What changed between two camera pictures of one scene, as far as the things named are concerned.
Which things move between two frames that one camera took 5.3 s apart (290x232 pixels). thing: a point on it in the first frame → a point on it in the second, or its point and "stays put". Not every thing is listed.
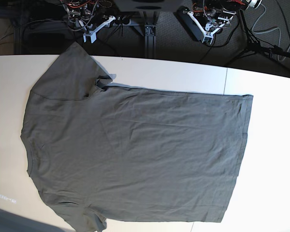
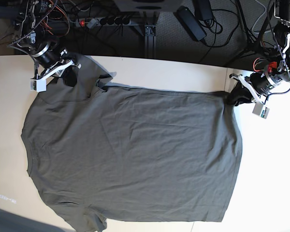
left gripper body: x=93 y=33 → x=55 y=60
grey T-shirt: x=98 y=152 stays put
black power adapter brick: x=190 y=23 stays put
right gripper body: x=208 y=36 → x=260 y=83
